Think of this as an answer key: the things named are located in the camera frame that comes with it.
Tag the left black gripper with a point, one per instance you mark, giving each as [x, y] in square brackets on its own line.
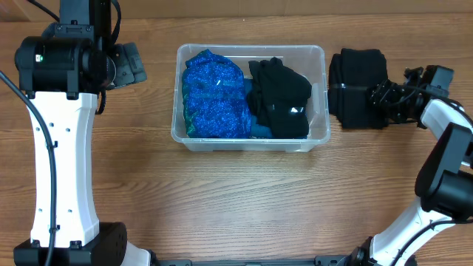
[128, 63]

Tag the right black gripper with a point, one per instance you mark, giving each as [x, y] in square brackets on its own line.
[380, 95]

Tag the large black garment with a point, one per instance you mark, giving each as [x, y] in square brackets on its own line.
[352, 74]

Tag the small black garment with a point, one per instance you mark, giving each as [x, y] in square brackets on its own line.
[288, 122]

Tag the blue denim jeans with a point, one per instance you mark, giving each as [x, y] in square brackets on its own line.
[259, 130]

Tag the blue sequin garment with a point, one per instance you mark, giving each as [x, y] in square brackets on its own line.
[214, 104]

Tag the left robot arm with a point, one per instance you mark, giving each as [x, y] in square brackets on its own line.
[64, 75]

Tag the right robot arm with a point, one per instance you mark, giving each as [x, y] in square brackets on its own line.
[443, 191]

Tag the clear plastic storage bin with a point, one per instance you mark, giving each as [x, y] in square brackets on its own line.
[306, 60]

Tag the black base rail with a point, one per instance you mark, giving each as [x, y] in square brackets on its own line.
[330, 260]

